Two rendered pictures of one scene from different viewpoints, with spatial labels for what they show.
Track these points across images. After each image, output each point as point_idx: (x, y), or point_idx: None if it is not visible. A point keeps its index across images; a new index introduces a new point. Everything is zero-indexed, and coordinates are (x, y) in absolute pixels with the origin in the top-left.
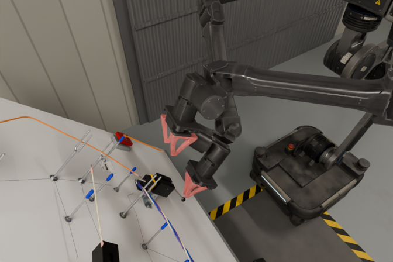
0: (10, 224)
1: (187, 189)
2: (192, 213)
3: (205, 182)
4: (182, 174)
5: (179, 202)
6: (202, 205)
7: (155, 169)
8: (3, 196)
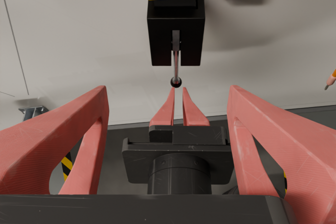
0: None
1: (169, 101)
2: (181, 91)
3: (130, 160)
4: (307, 112)
5: (209, 74)
6: (212, 120)
7: (325, 49)
8: None
